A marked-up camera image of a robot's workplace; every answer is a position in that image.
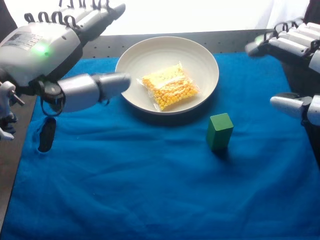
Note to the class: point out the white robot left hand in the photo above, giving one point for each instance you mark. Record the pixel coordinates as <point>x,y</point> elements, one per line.
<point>37,50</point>

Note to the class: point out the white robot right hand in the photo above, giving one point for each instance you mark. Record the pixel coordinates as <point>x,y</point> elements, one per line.
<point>295,40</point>

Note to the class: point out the green wooden block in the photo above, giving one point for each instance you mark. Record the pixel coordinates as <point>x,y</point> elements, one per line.
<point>220,132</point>

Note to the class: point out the yellow sponge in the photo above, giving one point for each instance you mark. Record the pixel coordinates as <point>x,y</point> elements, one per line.
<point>172,87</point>

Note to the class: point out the white round plate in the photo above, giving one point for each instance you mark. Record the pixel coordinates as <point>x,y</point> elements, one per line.
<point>175,50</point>

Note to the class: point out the blue cloth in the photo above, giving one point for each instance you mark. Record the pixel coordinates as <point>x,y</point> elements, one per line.
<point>150,187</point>

